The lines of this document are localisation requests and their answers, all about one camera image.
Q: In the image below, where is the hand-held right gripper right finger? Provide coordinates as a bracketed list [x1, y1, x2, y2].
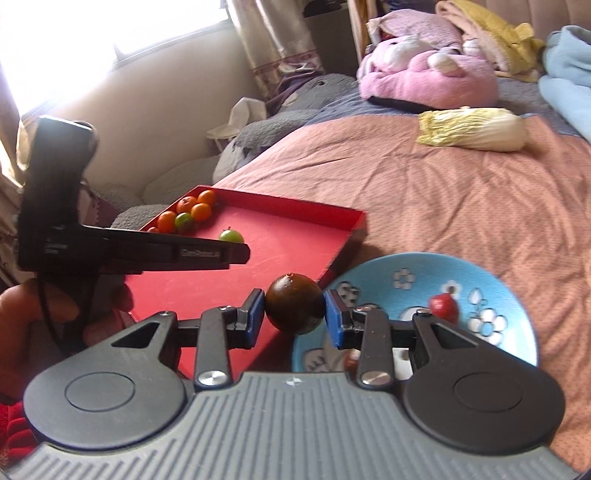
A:
[324, 288, 481, 386]

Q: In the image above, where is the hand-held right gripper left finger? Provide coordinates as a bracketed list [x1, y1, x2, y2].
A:
[111, 288, 266, 388]

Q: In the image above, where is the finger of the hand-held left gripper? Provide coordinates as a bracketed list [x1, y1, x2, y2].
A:
[221, 241, 251, 268]

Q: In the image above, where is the dark brown round fruit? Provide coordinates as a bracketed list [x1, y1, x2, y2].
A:
[265, 273, 325, 335]

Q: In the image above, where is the red tray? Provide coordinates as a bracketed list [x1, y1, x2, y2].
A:
[117, 185, 368, 379]

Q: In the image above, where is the blue flower-print plate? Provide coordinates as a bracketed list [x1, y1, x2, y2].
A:
[291, 252, 539, 374]

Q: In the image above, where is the person's left hand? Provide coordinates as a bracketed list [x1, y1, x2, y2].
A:
[0, 279, 139, 402]

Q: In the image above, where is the small red fruit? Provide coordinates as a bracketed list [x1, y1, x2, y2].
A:
[429, 294, 459, 324]

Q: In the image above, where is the white cloth bag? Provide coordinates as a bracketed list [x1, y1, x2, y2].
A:
[206, 97, 267, 153]

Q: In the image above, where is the bright window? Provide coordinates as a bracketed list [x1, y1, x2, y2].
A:
[0, 0, 241, 116]

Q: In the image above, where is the beige patterned curtain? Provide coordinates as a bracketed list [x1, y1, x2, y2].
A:
[228, 0, 324, 100]

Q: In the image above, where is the napa cabbage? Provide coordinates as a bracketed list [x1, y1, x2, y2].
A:
[417, 107, 528, 152]

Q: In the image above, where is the pink plush toy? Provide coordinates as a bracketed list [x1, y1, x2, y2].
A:
[358, 34, 499, 112]

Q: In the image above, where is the wooden board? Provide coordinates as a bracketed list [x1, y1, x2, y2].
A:
[346, 0, 370, 65]

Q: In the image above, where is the lilac fleece blanket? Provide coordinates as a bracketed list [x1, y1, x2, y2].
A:
[367, 9, 462, 51]

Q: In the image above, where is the grey blanket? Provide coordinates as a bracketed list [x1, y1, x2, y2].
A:
[318, 76, 578, 134]

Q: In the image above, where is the yellow blanket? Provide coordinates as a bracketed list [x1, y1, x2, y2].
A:
[436, 0, 546, 84]

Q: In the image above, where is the light blue blanket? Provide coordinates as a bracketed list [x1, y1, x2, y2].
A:
[538, 25, 591, 134]

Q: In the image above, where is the brown padded headboard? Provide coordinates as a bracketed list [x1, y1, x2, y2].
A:
[480, 0, 591, 42]

